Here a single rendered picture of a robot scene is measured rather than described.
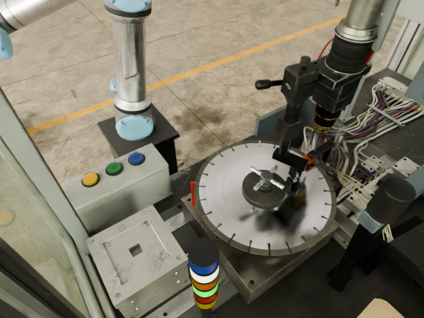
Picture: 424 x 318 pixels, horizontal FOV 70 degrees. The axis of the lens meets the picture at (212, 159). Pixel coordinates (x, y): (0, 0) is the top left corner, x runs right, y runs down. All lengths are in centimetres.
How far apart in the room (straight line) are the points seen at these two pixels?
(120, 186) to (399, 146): 103
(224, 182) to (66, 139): 186
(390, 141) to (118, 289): 109
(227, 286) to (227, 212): 22
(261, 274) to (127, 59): 65
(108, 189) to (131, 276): 26
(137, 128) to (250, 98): 178
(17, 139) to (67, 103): 227
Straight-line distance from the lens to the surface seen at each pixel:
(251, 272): 78
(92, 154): 231
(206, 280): 49
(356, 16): 63
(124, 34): 86
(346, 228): 94
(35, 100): 303
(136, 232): 78
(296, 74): 61
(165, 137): 120
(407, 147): 137
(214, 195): 76
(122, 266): 75
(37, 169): 65
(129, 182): 88
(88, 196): 88
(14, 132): 59
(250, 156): 85
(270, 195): 76
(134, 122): 97
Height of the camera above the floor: 157
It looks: 48 degrees down
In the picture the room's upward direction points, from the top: straight up
